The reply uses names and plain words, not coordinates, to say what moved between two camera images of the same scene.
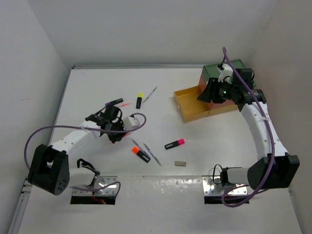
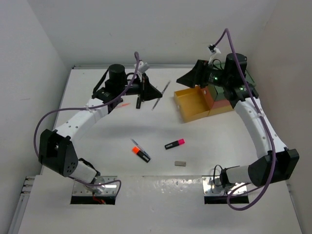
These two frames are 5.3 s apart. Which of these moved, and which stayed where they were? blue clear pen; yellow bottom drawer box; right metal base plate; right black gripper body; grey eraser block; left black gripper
Moved: right black gripper body; left black gripper
Stayed: right metal base plate; yellow bottom drawer box; blue clear pen; grey eraser block
